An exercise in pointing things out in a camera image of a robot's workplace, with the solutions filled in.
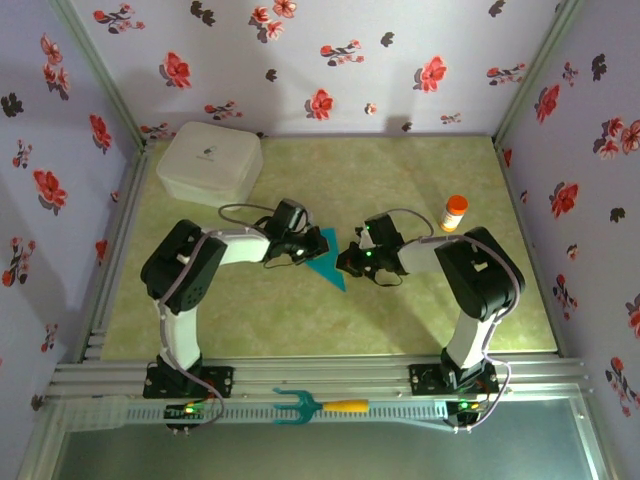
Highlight blue square paper sheet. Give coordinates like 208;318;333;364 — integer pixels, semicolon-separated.
304;227;347;293

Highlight orange capped small bottle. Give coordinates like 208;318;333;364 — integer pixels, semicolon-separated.
438;194;470;234

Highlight white plastic lidded box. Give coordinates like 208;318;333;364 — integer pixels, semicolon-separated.
155;121;265;212

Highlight grey metal panel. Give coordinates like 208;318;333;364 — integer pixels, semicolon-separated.
19;397;621;480

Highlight aluminium frame rail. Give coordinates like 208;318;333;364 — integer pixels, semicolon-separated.
47;355;596;401

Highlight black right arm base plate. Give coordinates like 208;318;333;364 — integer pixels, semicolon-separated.
408;363;500;397

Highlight teal rake with yellow handle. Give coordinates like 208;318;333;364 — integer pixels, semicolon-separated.
272;387;370;427

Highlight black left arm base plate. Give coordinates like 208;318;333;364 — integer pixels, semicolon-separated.
143;364;235;400

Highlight aluminium side rail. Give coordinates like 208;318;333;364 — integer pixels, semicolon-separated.
74;142;151;362

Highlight white slotted cable duct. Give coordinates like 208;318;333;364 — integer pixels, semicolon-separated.
64;397;451;432

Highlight aluminium corner post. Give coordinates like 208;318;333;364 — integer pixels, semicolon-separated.
492;0;589;149
49;0;151;149

